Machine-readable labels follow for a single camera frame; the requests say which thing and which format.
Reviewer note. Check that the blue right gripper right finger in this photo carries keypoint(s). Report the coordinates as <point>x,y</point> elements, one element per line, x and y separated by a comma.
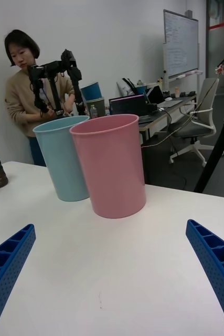
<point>219,262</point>

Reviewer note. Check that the silver laptop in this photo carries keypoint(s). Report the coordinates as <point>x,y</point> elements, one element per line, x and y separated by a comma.
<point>156,95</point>

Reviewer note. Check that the person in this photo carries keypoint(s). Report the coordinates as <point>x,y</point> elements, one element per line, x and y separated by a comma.
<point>18,99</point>

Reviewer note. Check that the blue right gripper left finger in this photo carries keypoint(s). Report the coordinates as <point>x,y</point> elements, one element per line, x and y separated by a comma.
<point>9,260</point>

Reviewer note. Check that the white office chair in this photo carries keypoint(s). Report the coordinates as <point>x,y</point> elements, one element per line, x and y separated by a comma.
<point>195,126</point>

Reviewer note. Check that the grey plastic bin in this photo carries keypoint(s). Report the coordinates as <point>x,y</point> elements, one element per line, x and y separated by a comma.
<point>98,106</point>

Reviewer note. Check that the black tripod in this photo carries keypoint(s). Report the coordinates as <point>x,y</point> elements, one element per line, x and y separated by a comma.
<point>216,152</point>

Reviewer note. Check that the pale blue plastic bin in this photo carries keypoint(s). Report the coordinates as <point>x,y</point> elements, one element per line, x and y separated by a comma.
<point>59,157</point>

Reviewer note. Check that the black laptop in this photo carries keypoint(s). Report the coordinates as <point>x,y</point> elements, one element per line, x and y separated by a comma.
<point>127,105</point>

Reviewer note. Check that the whiteboard on stand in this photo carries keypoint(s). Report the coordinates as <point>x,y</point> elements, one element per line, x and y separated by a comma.
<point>181,44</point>

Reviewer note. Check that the pink plastic bin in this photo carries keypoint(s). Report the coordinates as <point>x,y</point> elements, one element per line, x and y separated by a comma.
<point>111,168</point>

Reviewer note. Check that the desk with wooden edge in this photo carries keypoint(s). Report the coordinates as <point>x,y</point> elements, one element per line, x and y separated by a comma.
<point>156,120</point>

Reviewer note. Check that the small clear plastic bottle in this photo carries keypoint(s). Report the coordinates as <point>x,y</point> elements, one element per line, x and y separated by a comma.
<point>93,111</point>

